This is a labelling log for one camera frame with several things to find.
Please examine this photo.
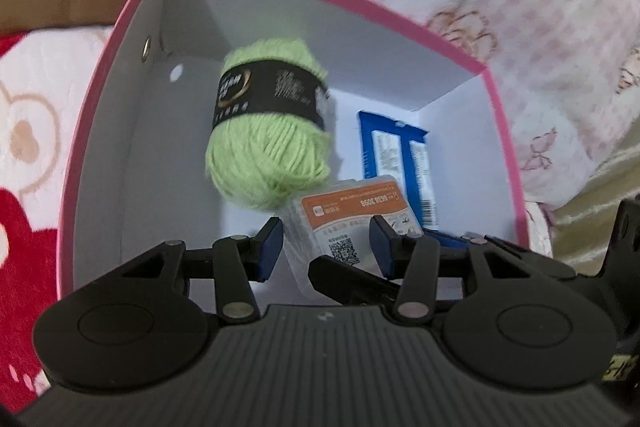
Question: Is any pink cardboard box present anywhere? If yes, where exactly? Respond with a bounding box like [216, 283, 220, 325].
[56, 0, 531, 303]

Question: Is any blue snack packet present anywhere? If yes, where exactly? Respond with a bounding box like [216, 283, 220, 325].
[356, 109, 438, 228]

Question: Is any beige ribbed cloth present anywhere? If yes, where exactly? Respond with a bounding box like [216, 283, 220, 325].
[547, 152, 640, 268]

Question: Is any red and white printed blanket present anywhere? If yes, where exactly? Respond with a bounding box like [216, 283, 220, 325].
[0, 24, 121, 413]

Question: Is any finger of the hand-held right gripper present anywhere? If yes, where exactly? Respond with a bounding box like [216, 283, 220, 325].
[424, 229, 577, 280]
[307, 254, 406, 306]

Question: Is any clear packet with orange label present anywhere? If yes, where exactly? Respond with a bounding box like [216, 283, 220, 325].
[282, 174, 426, 295]

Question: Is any green yarn ball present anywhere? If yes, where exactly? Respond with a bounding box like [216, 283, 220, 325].
[205, 36, 333, 210]

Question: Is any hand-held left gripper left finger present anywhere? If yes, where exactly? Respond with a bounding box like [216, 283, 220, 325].
[117, 217, 283, 323]

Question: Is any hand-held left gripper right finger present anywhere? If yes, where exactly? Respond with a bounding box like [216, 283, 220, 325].
[369, 214, 531, 323]

